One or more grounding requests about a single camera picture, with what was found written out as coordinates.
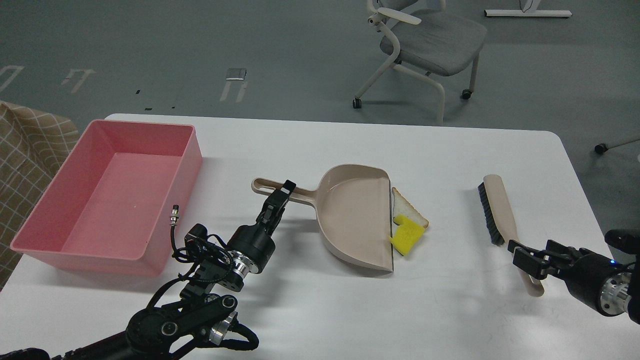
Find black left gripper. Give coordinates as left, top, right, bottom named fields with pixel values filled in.
left=227, top=180, right=297, bottom=274

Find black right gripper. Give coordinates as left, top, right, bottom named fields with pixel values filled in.
left=508, top=239, right=618, bottom=317

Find beige hand brush black bristles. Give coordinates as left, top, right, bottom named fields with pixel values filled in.
left=477, top=174, right=545, bottom=298

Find beige plastic dustpan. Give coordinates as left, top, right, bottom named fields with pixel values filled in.
left=251, top=164, right=396, bottom=273

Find toast bread slice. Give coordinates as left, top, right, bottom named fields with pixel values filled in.
left=391, top=187, right=430, bottom=229

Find yellow sponge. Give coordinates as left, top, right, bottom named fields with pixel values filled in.
left=390, top=218, right=425, bottom=256

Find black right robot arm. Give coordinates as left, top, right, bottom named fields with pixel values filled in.
left=507, top=228, right=640, bottom=323

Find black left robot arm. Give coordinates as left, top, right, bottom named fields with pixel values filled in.
left=57, top=180, right=297, bottom=360

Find pink plastic bin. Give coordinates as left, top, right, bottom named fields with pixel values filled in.
left=10, top=120, right=202, bottom=276

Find chair leg with caster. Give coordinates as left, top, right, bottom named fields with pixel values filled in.
left=593, top=135, right=640, bottom=155

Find grey white office chair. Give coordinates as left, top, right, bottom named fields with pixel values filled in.
left=352, top=0, right=488, bottom=125

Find white desk foot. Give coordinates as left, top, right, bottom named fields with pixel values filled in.
left=484, top=0, right=573, bottom=19

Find beige checkered cloth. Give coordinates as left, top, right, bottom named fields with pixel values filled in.
left=0, top=101, right=80, bottom=287

